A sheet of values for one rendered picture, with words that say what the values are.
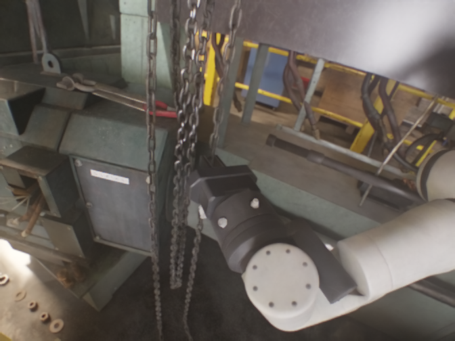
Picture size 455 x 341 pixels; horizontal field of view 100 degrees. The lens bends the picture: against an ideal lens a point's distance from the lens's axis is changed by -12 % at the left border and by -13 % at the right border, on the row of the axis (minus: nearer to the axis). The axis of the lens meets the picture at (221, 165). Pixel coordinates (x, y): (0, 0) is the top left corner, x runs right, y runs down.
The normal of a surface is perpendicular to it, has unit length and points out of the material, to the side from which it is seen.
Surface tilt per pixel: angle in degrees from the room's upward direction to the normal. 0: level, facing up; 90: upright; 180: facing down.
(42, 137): 45
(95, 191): 90
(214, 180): 0
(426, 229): 38
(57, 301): 0
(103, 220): 90
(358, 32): 90
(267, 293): 28
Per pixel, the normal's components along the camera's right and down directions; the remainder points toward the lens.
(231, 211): -0.47, -0.56
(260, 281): -0.29, -0.68
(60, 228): -0.13, 0.55
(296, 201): -0.44, 0.45
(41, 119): 0.03, -0.18
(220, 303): 0.17, -0.81
